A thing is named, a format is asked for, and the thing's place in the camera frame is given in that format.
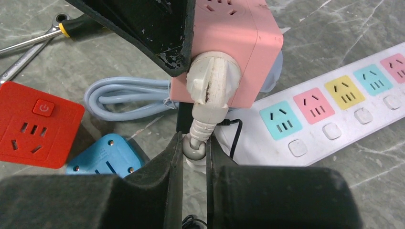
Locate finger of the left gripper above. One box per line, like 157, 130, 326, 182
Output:
69, 0, 196, 77

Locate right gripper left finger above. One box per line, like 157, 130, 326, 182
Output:
0, 133, 183, 229

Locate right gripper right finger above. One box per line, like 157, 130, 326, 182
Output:
206, 136, 363, 229

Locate teal blue plug adapter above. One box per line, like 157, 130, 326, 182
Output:
65, 134, 150, 178

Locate white power cord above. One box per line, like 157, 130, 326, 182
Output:
182, 52, 242, 173

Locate pink socket adapter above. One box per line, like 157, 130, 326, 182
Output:
169, 0, 285, 109

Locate black charger with thin cable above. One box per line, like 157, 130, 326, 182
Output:
189, 119, 243, 229

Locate light blue cable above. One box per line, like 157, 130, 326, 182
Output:
83, 50, 284, 122

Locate red cube socket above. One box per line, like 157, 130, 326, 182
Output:
0, 82, 85, 169

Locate black yellow screwdriver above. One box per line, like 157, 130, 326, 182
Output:
0, 14, 105, 55

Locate white multicolour power strip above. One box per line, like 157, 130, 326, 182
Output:
227, 43, 405, 166

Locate silver ratchet wrench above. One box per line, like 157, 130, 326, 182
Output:
0, 13, 71, 84

